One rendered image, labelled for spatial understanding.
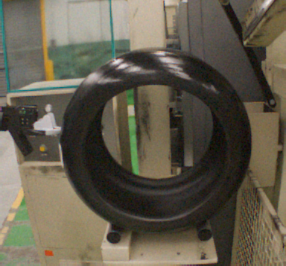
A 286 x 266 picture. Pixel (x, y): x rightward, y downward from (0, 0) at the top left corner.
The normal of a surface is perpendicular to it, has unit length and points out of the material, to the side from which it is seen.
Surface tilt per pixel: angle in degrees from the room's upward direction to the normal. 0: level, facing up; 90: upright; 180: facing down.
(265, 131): 90
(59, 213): 90
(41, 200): 90
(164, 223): 101
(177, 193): 38
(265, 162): 90
